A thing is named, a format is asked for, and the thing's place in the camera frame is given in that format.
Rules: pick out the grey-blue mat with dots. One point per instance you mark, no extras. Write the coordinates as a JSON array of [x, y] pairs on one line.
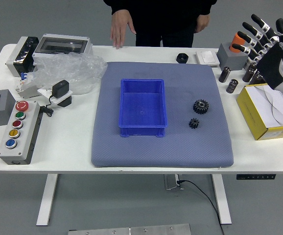
[[161, 151]]

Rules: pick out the black power adapter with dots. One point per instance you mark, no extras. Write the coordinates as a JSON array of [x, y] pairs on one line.
[[60, 87]]

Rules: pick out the person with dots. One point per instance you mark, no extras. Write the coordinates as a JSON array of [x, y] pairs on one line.
[[168, 14]]

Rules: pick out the small black gear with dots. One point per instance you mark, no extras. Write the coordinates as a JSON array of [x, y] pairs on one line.
[[194, 123]]

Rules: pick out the grey block holder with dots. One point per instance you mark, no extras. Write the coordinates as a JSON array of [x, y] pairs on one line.
[[229, 60]]

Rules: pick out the white table leg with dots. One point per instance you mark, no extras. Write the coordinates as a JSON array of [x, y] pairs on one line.
[[47, 200], [222, 200]]

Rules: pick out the dark cylindrical capacitor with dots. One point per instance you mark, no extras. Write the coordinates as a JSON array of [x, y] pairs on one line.
[[224, 74], [256, 79], [232, 86], [249, 73]]

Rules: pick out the blue plastic box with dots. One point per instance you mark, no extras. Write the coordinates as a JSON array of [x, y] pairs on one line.
[[142, 107]]

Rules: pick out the white wall switch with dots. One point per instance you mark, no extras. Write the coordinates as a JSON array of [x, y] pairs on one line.
[[206, 58]]

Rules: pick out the grey under-table power box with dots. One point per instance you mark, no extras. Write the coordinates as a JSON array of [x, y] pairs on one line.
[[171, 182]]

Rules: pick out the person's left hand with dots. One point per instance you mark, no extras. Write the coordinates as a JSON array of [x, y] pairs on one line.
[[203, 23]]

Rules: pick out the orange cylinder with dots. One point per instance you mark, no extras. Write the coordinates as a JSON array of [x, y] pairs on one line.
[[235, 40]]

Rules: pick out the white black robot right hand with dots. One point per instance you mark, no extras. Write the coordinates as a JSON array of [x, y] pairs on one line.
[[276, 63]]

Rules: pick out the clear plastic bag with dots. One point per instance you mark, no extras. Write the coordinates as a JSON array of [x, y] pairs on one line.
[[68, 66]]

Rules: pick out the white socket plate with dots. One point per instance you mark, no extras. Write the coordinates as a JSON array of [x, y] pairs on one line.
[[58, 100]]

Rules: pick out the person's right hand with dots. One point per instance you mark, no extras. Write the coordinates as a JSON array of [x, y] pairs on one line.
[[120, 24]]

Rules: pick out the grey push-button control box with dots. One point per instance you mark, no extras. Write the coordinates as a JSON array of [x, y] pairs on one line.
[[11, 147]]

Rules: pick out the big black gear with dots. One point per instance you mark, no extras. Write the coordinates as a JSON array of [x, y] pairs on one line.
[[201, 110]]

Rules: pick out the grey distribution box clear lid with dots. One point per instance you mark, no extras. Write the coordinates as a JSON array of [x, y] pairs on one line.
[[60, 45]]

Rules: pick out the black hex nut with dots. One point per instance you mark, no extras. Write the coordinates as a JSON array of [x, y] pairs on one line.
[[182, 58]]

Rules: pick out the grey box black panel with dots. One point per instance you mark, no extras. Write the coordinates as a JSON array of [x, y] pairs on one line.
[[21, 56]]

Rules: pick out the white circuit breaker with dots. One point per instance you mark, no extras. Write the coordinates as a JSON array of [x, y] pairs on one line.
[[25, 89]]

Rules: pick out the yellow white cardboard box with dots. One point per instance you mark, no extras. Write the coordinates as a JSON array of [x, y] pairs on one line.
[[261, 110]]

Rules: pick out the silver metal plate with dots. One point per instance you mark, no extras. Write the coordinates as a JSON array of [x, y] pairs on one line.
[[131, 230]]

